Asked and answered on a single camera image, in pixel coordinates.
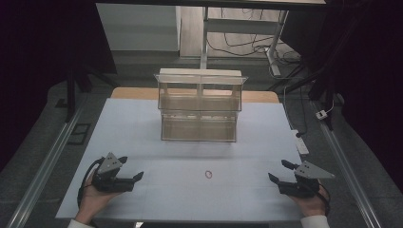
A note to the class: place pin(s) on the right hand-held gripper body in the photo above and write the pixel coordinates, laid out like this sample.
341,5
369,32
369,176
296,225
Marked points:
301,188

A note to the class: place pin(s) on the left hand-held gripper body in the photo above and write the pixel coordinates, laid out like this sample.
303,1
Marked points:
111,183

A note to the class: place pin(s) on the person's right hand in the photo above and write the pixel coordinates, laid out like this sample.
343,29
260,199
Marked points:
312,205

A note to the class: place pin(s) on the person's left hand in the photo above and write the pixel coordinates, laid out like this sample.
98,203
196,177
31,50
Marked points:
90,202

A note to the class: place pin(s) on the white power strip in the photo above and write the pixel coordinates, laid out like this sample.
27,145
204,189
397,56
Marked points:
301,144

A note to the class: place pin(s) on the pale blue table cover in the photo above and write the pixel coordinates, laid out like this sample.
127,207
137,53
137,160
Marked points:
177,196

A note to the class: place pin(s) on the black floor plate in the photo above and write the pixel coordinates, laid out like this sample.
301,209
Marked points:
79,133

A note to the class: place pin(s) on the white power adapter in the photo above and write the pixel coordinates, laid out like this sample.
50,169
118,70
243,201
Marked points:
321,114

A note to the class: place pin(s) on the red rubber band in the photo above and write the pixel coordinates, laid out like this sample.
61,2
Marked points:
206,174

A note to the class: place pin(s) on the black tripod stand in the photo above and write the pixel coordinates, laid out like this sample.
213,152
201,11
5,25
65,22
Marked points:
71,95

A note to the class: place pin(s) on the black stand legs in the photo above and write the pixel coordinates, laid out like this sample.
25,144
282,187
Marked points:
304,79

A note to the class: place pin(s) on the clear plastic drawer organizer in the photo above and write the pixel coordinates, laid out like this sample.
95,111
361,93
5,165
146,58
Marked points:
199,107

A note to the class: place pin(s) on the dark curtain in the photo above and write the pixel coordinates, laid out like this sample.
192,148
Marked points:
370,79
41,57

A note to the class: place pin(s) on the metal floor rail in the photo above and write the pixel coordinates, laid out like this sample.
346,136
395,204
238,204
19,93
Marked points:
44,167
345,171

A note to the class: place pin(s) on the white desk frame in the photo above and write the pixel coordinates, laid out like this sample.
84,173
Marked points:
240,26

